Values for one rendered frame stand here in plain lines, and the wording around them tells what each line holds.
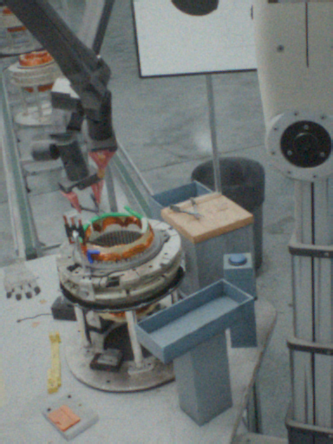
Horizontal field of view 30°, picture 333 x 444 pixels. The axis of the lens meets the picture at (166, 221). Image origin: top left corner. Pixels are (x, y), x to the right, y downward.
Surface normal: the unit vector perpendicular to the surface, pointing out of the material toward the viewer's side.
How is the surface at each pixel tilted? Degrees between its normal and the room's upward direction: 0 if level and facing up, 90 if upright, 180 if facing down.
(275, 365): 0
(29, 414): 0
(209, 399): 90
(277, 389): 0
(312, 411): 90
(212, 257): 90
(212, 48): 83
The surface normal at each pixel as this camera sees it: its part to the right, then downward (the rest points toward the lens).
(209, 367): 0.57, 0.33
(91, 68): 0.86, -0.01
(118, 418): -0.12, -0.88
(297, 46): -0.36, 0.47
